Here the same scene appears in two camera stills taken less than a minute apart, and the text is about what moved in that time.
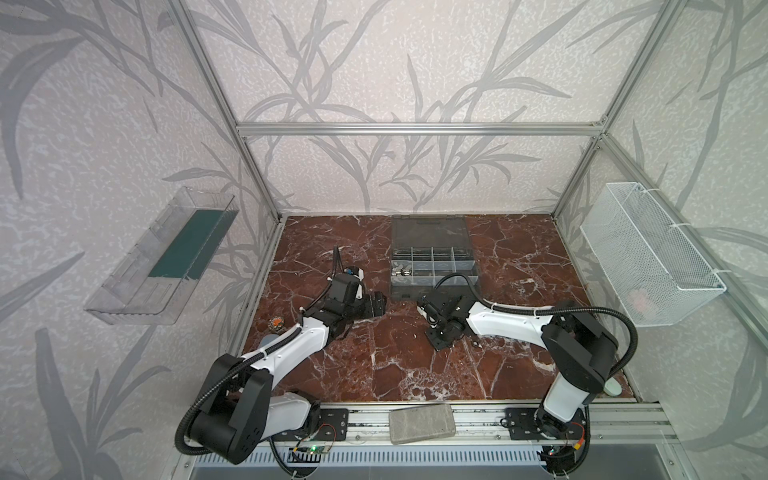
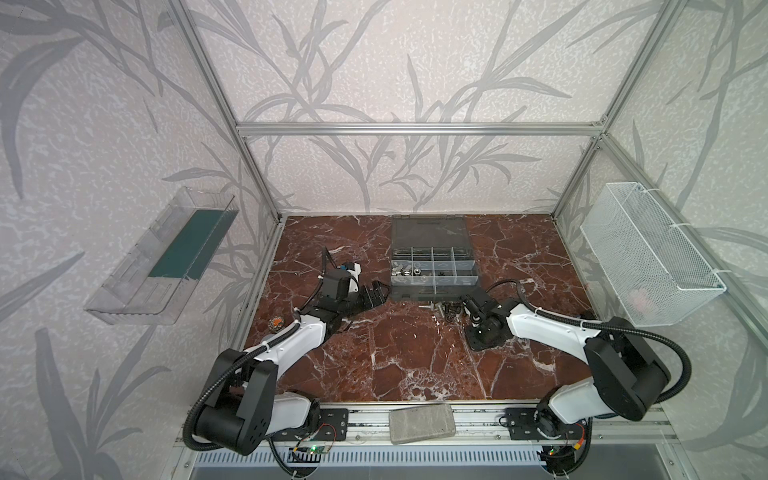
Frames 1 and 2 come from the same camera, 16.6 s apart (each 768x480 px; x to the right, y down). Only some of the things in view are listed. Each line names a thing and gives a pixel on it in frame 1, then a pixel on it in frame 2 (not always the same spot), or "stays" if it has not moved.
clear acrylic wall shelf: [152, 284] stays
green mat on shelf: [192, 249] stays
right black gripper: [439, 327] to [470, 308]
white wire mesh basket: [656, 269] stays
